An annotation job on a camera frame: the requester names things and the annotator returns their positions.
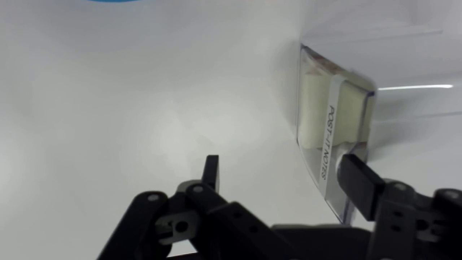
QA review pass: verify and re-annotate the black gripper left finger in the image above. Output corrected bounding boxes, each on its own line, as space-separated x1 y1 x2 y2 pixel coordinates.
97 153 302 260

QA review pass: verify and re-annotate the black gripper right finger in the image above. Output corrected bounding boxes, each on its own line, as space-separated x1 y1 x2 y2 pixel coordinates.
336 153 462 260

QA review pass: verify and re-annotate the clear sticky note box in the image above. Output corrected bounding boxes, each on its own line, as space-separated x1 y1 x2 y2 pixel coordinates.
294 42 380 226

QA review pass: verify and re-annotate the blue bowl with beads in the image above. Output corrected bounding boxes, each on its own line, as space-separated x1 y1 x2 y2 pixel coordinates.
85 0 141 6

